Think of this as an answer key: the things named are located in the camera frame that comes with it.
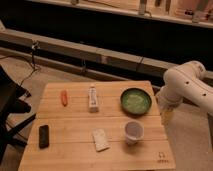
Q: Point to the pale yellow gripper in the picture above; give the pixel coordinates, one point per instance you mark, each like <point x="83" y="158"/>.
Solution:
<point x="166" y="114"/>

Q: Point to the green ceramic bowl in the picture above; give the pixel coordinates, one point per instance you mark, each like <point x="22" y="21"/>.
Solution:
<point x="135" y="101"/>

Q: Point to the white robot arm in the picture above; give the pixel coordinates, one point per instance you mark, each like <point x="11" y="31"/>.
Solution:
<point x="184" y="81"/>

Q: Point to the white sponge block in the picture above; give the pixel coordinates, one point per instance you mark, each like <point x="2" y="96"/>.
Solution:
<point x="100" y="140"/>

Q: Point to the orange carrot toy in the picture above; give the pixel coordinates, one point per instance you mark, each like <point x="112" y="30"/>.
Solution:
<point x="64" y="99"/>

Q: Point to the black phone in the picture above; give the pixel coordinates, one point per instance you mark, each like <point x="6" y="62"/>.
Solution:
<point x="43" y="136"/>

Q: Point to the black stand left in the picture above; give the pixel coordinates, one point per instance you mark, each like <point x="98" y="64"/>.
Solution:
<point x="10" y="93"/>

